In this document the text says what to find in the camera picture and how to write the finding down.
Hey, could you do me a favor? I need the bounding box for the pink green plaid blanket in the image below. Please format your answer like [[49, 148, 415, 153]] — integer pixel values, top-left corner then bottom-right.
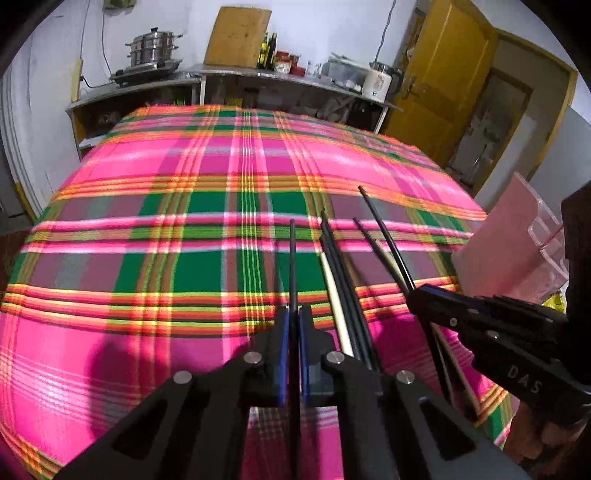
[[0, 104, 513, 480]]

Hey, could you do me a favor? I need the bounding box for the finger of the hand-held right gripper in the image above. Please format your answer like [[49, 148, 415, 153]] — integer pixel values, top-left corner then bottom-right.
[[421, 284, 568, 328], [407, 288, 514, 352]]

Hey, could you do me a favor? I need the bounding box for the black cooktop stove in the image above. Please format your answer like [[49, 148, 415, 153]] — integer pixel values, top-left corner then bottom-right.
[[109, 59, 184, 88]]

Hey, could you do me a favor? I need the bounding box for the white electric kettle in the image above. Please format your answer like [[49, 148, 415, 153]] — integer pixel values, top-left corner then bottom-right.
[[361, 61, 402, 105]]

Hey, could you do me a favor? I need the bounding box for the grey dish container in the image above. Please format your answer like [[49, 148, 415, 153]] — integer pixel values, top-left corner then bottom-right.
[[321, 53, 375, 90]]

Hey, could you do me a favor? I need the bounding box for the metal counter shelf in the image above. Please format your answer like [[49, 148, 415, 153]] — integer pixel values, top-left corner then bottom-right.
[[66, 64, 403, 153]]

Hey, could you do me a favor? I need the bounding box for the cream chopstick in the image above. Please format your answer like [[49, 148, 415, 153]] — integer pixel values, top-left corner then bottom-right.
[[320, 251, 355, 358]]

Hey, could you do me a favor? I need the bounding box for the yellow power strip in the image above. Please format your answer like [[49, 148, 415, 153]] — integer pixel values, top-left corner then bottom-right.
[[71, 58, 84, 103]]

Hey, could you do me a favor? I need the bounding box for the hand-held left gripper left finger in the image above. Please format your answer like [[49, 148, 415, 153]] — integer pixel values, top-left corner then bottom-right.
[[55, 305, 291, 480]]

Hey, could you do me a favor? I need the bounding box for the bundle of black chopsticks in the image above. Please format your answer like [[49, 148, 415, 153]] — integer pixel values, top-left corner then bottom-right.
[[322, 222, 382, 372]]

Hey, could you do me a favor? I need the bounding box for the black chopstick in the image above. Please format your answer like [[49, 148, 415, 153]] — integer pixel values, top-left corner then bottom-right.
[[320, 211, 375, 370], [289, 219, 302, 480], [358, 185, 455, 409], [353, 218, 478, 421]]

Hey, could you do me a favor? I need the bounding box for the wooden cutting board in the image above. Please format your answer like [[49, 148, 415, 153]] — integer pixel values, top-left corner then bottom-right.
[[204, 6, 272, 68]]

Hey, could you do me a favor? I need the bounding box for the yellow wooden door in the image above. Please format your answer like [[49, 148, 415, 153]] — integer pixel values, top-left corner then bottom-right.
[[383, 0, 500, 168]]

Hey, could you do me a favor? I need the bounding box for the steel steamer pot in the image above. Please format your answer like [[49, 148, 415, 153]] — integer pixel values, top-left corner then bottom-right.
[[126, 28, 184, 68]]

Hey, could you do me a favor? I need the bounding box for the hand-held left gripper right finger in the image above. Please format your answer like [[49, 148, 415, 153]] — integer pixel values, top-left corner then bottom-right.
[[299, 305, 532, 480]]

